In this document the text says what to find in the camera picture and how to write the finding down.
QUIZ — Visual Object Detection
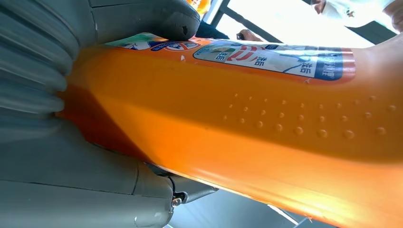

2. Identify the seated person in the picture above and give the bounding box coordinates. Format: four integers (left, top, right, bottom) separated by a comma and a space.
236, 0, 403, 45

